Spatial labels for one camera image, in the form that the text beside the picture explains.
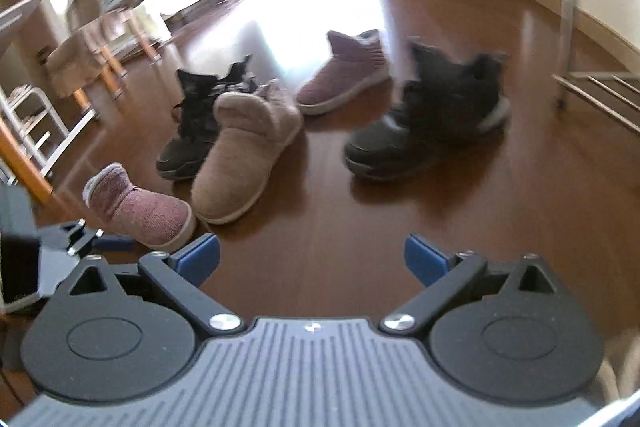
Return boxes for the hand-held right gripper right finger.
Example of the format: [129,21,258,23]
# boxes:
[380,233,572,338]

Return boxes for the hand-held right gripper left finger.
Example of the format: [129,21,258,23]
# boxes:
[55,233,246,338]

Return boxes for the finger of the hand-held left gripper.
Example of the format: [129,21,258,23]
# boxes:
[39,219,137,259]

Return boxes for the black high-top sneaker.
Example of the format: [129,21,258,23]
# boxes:
[343,39,512,180]
[156,55,261,180]

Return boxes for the metal shoe rack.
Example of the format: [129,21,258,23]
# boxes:
[551,0,640,135]

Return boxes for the pink knit ankle slipper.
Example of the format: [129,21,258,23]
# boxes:
[296,29,391,116]
[82,163,197,252]

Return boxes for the wooden table leg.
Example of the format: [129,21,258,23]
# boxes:
[0,122,53,195]

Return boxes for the beige fleece ankle slipper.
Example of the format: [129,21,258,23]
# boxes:
[191,79,304,226]

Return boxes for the white metal rack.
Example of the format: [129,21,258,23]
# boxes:
[0,86,71,178]

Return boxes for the wooden chair with beige cloth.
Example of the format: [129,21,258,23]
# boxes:
[45,7,166,128]

